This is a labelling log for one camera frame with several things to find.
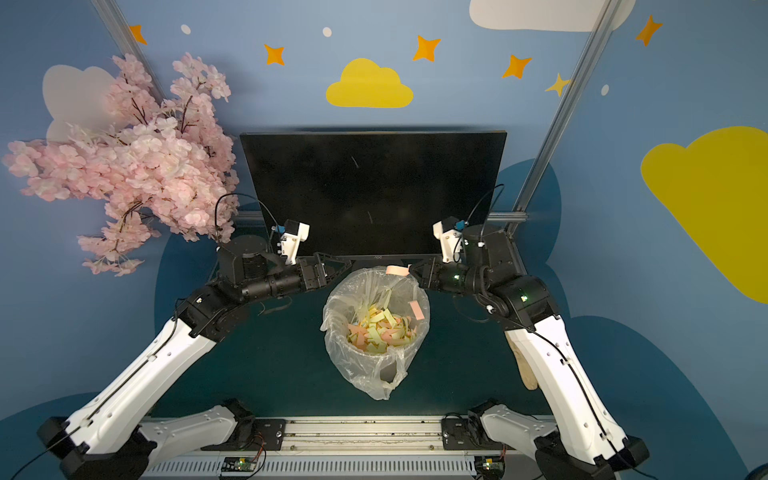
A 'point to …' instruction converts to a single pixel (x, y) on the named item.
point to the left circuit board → (238, 464)
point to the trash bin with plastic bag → (375, 375)
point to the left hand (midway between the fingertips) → (341, 261)
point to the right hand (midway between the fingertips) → (413, 266)
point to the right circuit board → (489, 467)
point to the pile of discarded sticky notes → (380, 330)
